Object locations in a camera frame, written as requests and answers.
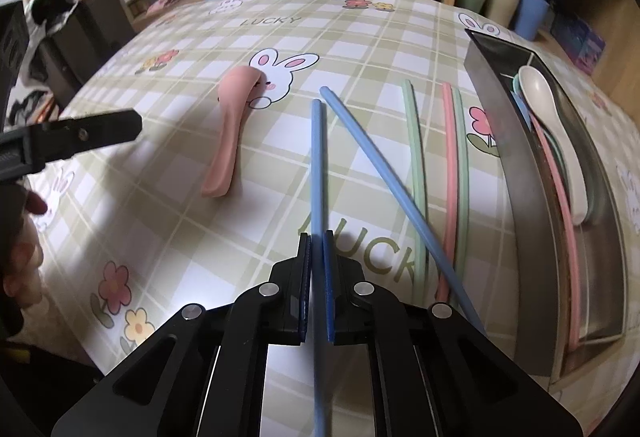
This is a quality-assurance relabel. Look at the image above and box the green chopstick left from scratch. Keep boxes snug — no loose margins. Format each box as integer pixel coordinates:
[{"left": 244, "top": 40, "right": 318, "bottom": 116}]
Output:
[{"left": 401, "top": 79, "right": 428, "bottom": 307}]

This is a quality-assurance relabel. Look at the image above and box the pink chopstick in tray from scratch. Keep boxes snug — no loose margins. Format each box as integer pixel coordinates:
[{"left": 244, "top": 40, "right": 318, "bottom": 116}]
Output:
[{"left": 530, "top": 114, "right": 580, "bottom": 353}]

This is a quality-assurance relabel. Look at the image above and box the green spoon in tray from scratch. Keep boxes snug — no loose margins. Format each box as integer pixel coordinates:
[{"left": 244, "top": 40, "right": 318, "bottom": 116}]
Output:
[{"left": 512, "top": 75, "right": 567, "bottom": 180}]

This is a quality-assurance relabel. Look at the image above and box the pink spoon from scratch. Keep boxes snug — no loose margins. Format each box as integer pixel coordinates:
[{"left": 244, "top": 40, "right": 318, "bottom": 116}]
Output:
[{"left": 201, "top": 66, "right": 262, "bottom": 197}]

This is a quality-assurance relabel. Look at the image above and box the blue chopstick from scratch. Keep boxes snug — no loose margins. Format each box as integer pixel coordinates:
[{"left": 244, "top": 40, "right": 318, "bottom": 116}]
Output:
[
  {"left": 320, "top": 86, "right": 486, "bottom": 335},
  {"left": 310, "top": 100, "right": 330, "bottom": 436}
]

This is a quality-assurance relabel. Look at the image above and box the person's left hand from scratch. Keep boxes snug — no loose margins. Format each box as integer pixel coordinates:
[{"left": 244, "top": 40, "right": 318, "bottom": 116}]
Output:
[{"left": 2, "top": 191, "right": 48, "bottom": 308}]

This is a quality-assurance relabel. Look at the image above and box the pink chopstick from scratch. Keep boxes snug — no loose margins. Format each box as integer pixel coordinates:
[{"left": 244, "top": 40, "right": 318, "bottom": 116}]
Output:
[
  {"left": 434, "top": 81, "right": 460, "bottom": 304},
  {"left": 530, "top": 114, "right": 580, "bottom": 353}
]

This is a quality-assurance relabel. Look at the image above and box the green chopstick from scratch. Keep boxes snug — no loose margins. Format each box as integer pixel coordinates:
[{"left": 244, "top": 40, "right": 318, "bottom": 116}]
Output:
[
  {"left": 401, "top": 79, "right": 428, "bottom": 307},
  {"left": 451, "top": 88, "right": 470, "bottom": 280}
]

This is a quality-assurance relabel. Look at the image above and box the blue plastic cup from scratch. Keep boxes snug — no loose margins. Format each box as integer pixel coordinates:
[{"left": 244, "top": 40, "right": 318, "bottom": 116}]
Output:
[{"left": 513, "top": 0, "right": 549, "bottom": 41}]

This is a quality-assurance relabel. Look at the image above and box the purple small carton box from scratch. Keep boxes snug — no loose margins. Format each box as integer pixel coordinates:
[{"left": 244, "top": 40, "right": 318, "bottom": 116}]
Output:
[{"left": 551, "top": 14, "right": 605, "bottom": 76}]

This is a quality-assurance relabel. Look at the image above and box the green chopstick right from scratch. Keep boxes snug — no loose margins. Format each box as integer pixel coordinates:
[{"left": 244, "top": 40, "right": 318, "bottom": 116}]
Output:
[{"left": 451, "top": 88, "right": 470, "bottom": 280}]

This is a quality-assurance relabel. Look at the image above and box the green plaid bunny tablecloth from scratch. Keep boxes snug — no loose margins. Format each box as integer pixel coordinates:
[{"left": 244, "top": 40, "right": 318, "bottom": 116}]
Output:
[{"left": 32, "top": 0, "right": 639, "bottom": 435}]

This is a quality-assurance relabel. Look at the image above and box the stainless steel utensil tray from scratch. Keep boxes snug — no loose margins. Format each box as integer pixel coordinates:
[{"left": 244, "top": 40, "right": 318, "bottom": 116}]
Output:
[{"left": 464, "top": 30, "right": 627, "bottom": 383}]

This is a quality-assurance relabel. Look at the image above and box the beige plastic cup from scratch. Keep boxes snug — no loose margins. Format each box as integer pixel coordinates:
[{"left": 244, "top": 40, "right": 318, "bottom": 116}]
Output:
[{"left": 485, "top": 0, "right": 520, "bottom": 27}]

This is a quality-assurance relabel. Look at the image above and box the white spoon in tray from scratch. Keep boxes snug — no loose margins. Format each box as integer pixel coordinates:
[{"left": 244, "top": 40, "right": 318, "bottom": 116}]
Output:
[{"left": 518, "top": 65, "right": 588, "bottom": 226}]

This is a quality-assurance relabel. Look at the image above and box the blue spoon in tray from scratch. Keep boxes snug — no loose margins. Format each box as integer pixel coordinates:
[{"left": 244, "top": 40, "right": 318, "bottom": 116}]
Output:
[{"left": 512, "top": 91, "right": 532, "bottom": 130}]

